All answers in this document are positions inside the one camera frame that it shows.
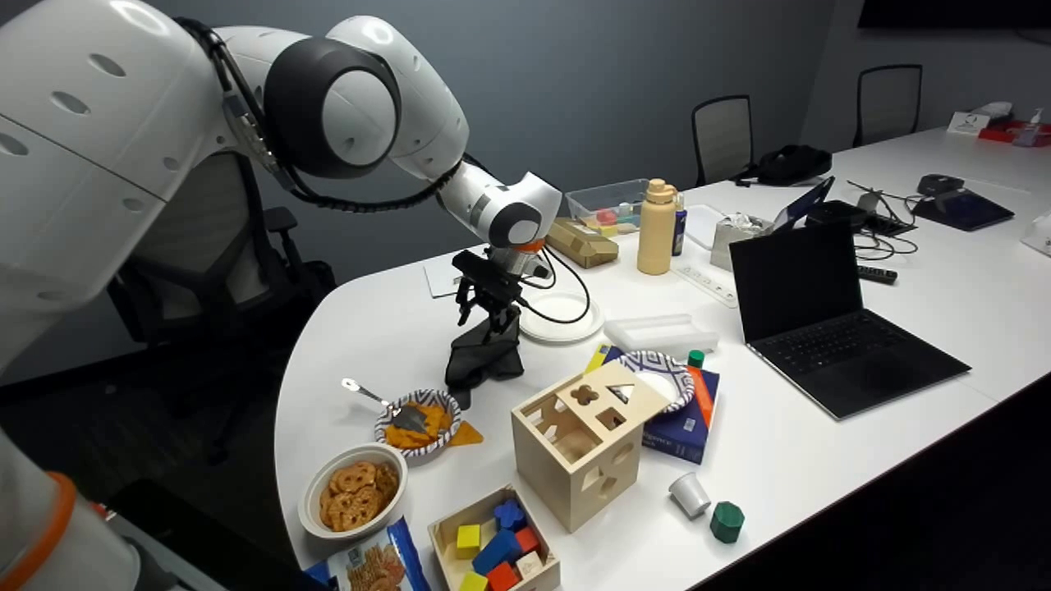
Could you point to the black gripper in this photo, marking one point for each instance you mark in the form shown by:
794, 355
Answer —
499, 284

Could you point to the black towel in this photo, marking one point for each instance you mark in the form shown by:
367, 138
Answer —
481, 364

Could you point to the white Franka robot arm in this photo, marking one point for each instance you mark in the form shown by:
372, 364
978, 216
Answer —
108, 165

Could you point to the white round plate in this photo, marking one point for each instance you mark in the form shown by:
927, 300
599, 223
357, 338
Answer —
576, 326

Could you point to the white flat board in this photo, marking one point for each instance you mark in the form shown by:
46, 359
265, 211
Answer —
438, 284

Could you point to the yellow block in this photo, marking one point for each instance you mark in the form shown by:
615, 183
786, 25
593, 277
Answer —
599, 359

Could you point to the loose orange tortilla chip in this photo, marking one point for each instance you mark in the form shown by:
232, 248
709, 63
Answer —
466, 435

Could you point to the blue striped bowl of chips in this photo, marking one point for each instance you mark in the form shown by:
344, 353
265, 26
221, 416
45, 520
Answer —
421, 428

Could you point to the metal spoon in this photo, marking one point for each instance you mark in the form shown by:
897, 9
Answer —
378, 396

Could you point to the small red item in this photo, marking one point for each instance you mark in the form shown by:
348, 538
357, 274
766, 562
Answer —
603, 216

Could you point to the wooden shape sorter box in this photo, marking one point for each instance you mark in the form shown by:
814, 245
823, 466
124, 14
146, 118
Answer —
579, 459

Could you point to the clear plastic box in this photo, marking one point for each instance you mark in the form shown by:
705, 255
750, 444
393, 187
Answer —
659, 334

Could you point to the blue patterned paper plate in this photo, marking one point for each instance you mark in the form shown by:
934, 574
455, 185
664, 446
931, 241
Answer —
662, 377

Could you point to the clear plastic container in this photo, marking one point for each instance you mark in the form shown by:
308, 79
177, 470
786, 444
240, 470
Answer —
608, 195

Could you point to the tan squeeze bottle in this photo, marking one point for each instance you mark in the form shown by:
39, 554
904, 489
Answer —
659, 232

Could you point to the blue wooden cube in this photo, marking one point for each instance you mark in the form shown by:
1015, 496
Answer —
509, 515

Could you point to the small green block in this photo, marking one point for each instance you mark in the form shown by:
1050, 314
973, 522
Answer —
695, 355

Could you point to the yellow wooden cube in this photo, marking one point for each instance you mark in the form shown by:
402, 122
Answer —
473, 581
466, 537

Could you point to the red wooden block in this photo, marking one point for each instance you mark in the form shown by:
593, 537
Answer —
525, 538

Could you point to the white bowl of pretzels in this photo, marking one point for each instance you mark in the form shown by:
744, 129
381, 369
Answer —
351, 493

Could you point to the long blue wooden block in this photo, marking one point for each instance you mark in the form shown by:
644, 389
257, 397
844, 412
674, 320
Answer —
498, 554

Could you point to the natural wood cube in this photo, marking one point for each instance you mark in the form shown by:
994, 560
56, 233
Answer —
529, 564

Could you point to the wooden tray of blocks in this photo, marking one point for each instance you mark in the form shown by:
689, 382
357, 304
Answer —
448, 562

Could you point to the white square holder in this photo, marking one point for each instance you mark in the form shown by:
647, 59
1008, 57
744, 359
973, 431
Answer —
731, 241

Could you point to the orange red wooden cube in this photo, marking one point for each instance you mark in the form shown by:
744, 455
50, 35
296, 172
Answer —
505, 574

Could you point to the small white cup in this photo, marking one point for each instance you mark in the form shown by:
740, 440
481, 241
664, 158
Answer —
690, 493

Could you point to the blue snack packet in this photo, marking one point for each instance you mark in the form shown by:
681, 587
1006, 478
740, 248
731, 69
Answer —
378, 569

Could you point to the black mesh office chair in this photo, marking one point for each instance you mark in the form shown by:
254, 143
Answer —
889, 103
724, 137
217, 284

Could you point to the green cylinder block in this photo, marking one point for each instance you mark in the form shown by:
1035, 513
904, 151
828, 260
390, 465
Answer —
726, 522

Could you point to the black laptop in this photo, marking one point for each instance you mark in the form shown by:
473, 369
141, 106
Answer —
808, 295

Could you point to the blue tablet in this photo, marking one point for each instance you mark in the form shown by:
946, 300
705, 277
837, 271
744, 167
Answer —
805, 202

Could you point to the black bag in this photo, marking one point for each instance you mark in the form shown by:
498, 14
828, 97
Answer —
794, 165

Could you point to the small black remote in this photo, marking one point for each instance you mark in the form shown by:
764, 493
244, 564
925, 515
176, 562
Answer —
875, 274

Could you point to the black round device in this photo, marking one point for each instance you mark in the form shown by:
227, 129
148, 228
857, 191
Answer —
939, 185

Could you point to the black flat case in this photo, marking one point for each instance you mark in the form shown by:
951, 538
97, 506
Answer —
969, 211

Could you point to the small white box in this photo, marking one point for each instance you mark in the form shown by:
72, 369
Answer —
973, 118

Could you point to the white tissue box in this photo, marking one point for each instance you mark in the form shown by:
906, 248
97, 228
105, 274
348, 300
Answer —
1040, 233

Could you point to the red flat item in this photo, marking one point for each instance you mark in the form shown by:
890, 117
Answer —
1013, 133

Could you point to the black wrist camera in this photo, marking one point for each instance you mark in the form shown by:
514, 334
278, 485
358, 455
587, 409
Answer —
465, 284

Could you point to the black wall television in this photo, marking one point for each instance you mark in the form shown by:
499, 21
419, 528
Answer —
953, 10

